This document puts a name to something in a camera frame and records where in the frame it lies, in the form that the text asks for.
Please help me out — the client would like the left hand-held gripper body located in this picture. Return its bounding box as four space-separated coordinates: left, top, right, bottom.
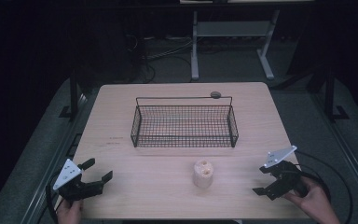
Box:
52 158 104 203

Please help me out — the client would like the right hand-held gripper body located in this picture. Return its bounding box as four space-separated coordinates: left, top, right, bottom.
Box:
262 145 310 202

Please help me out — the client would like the person's left hand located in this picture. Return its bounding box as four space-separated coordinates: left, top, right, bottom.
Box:
56 199 85 224

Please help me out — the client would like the person's right hand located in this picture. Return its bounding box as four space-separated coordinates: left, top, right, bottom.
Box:
283 176 340 224

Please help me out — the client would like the black metal stand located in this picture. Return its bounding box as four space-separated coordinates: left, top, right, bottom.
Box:
59 66 79 119
324 63 351 123

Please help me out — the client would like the black cable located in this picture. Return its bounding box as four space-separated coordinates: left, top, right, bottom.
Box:
294 150 354 224
45 173 63 224

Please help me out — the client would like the aluminium rail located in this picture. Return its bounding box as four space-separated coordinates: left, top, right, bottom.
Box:
310 91 358 217
21 92 90 224

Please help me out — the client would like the black wire basket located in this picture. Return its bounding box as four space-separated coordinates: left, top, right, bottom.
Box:
130 95 240 149

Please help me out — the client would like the bundle of floor cables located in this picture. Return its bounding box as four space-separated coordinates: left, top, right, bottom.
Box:
125 33 194 84

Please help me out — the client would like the white metal desk frame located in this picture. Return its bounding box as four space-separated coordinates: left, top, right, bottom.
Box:
190 8 282 82

